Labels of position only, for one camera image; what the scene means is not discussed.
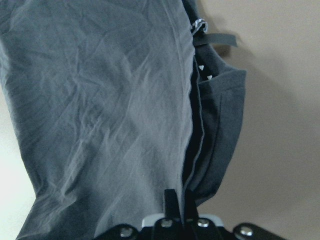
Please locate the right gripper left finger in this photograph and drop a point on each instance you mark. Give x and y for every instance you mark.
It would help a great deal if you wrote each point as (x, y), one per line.
(171, 205)

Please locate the black t-shirt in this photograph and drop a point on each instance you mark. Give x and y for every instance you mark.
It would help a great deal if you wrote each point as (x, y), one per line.
(113, 102)

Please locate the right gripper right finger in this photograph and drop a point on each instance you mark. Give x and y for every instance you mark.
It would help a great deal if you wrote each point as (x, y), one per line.
(190, 207)

